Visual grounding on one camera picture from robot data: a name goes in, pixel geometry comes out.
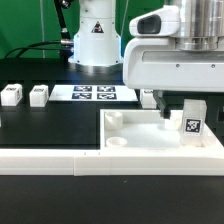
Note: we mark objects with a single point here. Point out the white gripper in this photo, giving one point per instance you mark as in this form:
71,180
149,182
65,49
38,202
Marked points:
154,63

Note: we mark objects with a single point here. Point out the white square tabletop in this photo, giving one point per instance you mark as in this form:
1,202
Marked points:
146,130

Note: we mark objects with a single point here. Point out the white sheet with tags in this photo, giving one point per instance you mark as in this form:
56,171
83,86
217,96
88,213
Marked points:
83,93

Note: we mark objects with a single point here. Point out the white L-shaped obstacle fence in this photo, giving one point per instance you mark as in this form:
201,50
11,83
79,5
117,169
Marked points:
111,162

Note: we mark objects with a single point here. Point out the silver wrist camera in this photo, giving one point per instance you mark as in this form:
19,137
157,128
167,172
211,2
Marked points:
159,23

